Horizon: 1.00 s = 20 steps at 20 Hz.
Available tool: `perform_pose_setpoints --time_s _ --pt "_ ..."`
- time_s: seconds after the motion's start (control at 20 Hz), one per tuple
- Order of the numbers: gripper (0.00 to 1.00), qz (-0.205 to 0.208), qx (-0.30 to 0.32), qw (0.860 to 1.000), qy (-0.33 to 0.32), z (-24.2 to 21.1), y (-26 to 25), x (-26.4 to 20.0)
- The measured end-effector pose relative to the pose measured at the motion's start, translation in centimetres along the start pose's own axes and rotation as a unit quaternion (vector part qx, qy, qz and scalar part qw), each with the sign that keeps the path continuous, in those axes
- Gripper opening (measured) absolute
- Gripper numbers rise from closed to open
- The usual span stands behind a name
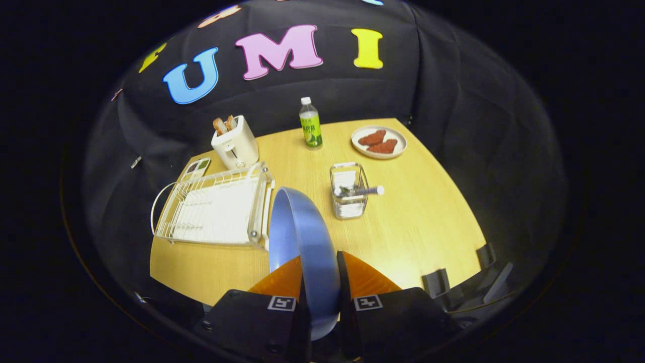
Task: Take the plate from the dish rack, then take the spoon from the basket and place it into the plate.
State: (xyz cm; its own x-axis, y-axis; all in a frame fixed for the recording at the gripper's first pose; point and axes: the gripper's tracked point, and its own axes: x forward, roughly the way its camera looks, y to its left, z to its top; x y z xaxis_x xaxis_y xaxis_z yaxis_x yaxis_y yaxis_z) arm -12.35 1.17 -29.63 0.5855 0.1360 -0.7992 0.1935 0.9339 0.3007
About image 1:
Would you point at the blue plate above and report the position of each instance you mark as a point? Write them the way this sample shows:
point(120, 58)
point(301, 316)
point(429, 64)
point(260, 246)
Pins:
point(305, 237)

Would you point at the cream plate with meat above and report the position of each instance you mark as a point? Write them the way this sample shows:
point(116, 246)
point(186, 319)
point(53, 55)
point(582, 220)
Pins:
point(398, 138)

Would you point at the white clip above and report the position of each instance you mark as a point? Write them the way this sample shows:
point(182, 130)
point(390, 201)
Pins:
point(136, 162)

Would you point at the green label drink bottle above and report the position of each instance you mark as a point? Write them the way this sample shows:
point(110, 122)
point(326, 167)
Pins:
point(311, 128)

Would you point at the small compartment tray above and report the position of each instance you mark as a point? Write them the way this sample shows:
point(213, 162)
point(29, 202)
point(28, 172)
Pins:
point(195, 168)

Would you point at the toast slice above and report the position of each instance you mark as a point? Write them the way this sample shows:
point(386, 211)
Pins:
point(219, 125)
point(230, 122)

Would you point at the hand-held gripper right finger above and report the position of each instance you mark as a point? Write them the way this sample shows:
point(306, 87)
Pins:
point(343, 312)

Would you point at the white toaster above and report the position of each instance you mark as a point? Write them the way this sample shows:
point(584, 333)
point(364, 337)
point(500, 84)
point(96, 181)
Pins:
point(237, 147)

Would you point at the blue patterned spoon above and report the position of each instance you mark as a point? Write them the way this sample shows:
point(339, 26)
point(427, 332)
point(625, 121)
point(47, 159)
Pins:
point(370, 190)

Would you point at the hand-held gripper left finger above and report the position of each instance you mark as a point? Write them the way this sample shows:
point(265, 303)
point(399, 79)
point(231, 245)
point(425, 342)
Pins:
point(306, 322)

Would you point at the dark bracket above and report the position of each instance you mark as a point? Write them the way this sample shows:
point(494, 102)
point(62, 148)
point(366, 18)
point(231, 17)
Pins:
point(436, 282)
point(486, 255)

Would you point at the black backdrop cloth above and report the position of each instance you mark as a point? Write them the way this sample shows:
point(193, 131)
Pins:
point(453, 151)

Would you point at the red meat piece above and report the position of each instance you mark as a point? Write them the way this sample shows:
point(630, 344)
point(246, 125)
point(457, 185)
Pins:
point(372, 137)
point(384, 147)

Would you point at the pink clip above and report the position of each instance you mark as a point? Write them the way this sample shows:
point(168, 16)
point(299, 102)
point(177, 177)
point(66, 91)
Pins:
point(117, 94)

